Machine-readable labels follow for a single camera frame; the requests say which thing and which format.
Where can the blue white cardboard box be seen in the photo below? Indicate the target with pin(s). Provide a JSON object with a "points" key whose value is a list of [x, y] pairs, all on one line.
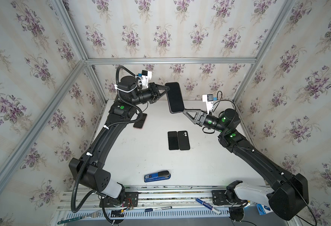
{"points": [[263, 210]]}

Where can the black round connector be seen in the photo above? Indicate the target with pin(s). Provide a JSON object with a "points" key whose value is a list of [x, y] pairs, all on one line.
{"points": [[236, 214]]}

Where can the black phone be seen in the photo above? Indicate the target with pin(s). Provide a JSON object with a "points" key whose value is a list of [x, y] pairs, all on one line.
{"points": [[174, 98], [173, 143]]}

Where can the aluminium rail base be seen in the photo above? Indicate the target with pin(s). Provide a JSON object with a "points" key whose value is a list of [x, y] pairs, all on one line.
{"points": [[162, 196]]}

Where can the blue black stapler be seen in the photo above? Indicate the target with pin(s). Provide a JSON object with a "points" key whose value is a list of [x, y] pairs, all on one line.
{"points": [[158, 176]]}

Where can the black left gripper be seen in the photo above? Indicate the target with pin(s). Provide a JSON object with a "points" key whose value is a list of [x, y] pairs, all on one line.
{"points": [[153, 92]]}

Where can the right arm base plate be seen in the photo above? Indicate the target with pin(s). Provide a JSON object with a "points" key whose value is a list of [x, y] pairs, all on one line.
{"points": [[222, 197]]}

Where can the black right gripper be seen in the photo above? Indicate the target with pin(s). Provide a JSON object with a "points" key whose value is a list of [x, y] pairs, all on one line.
{"points": [[202, 116]]}

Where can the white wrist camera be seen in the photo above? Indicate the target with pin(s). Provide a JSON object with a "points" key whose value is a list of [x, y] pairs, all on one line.
{"points": [[143, 79], [209, 99]]}

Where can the pink-edged phone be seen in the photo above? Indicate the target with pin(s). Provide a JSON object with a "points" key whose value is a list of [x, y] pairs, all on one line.
{"points": [[140, 123]]}

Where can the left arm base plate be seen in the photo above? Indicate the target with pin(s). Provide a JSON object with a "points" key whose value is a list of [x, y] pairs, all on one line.
{"points": [[128, 199]]}

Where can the green metal ruler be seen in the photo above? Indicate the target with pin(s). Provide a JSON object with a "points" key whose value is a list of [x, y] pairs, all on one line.
{"points": [[69, 220]]}

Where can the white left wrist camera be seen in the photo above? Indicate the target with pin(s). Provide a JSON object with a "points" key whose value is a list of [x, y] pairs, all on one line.
{"points": [[143, 79]]}

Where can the black phone case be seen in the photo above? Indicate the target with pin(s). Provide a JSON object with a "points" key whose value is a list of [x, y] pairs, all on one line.
{"points": [[183, 140]]}

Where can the blue marker pen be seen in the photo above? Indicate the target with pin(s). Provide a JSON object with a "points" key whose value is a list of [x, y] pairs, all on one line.
{"points": [[209, 206]]}

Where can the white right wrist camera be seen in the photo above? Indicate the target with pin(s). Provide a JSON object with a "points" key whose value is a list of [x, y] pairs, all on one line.
{"points": [[209, 99]]}

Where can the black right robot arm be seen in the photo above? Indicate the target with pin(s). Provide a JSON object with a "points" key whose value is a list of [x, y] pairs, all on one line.
{"points": [[287, 193]]}

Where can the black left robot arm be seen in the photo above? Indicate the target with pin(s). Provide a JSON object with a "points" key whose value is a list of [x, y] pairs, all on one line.
{"points": [[88, 169]]}

